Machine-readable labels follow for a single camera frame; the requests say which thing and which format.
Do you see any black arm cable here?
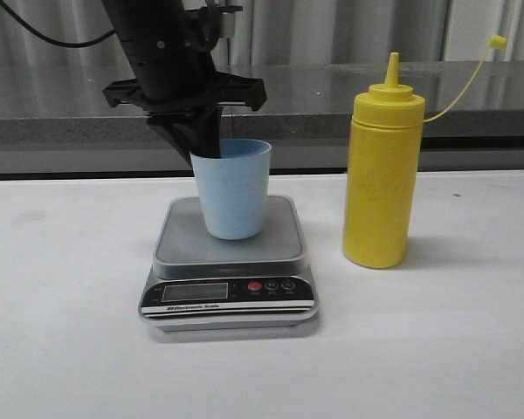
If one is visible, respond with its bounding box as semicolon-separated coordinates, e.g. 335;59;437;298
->
0;0;117;46

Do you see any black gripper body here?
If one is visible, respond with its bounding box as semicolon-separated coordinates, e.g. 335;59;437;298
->
103;10;267;113

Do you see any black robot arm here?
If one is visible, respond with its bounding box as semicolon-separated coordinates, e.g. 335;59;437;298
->
103;1;267;161

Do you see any light blue plastic cup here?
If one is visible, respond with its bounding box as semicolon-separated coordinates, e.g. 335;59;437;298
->
190;139;272;240

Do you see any grey stone counter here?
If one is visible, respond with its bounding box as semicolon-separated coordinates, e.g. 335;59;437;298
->
0;61;524;178

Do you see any silver digital kitchen scale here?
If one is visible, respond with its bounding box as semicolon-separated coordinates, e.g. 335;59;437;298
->
138;195;320;333

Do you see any yellow squeeze bottle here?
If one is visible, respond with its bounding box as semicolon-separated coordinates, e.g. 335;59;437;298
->
341;36;509;270

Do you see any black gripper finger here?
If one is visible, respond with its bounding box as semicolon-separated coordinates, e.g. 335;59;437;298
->
147;114;192;168
171;106;222;158

